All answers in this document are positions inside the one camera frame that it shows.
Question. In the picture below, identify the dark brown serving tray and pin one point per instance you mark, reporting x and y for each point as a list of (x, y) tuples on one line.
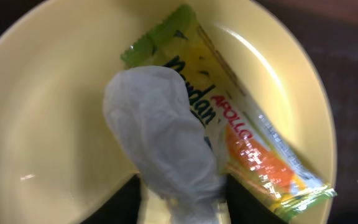
[(328, 30)]

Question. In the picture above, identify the green orange snack wrapper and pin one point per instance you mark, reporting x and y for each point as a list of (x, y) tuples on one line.
[(247, 145)]

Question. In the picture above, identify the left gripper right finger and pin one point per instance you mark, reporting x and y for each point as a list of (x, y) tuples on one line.
[(244, 208)]

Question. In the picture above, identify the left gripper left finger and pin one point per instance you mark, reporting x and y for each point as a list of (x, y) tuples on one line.
[(122, 208)]

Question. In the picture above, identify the white tissue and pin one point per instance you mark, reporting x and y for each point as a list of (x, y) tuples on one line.
[(148, 111)]

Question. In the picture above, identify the yellow plate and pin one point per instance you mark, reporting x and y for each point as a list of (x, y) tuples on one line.
[(58, 160)]

